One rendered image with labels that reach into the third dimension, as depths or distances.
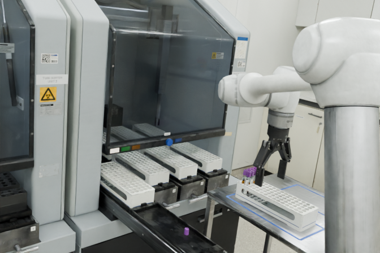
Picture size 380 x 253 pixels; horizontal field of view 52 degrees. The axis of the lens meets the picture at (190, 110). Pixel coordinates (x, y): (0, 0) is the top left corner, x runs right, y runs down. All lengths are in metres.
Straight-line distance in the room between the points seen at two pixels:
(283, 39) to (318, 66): 3.16
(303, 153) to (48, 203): 2.66
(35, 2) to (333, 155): 0.95
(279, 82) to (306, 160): 2.54
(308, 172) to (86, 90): 2.67
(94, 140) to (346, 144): 0.90
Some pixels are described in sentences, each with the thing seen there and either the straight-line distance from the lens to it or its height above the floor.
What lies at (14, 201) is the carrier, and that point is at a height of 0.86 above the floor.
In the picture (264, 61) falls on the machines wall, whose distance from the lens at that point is 3.74.
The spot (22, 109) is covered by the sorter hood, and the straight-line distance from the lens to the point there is 1.26.
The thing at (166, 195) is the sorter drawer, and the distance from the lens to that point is 1.58.
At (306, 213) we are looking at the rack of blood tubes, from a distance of 1.39.
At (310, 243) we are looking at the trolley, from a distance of 1.35.
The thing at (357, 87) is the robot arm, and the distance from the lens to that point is 0.77.
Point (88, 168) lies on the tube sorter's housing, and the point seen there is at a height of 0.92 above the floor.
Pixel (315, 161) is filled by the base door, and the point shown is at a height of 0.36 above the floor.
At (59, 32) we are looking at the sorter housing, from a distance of 1.28.
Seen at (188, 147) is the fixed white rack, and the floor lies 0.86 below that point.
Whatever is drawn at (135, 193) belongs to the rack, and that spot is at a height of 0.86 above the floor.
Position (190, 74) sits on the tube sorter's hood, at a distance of 1.57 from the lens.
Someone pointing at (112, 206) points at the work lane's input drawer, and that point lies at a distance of 1.46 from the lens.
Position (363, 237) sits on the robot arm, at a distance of 0.80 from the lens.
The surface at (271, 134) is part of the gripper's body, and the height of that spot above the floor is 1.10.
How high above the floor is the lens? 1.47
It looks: 14 degrees down
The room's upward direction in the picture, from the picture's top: 6 degrees clockwise
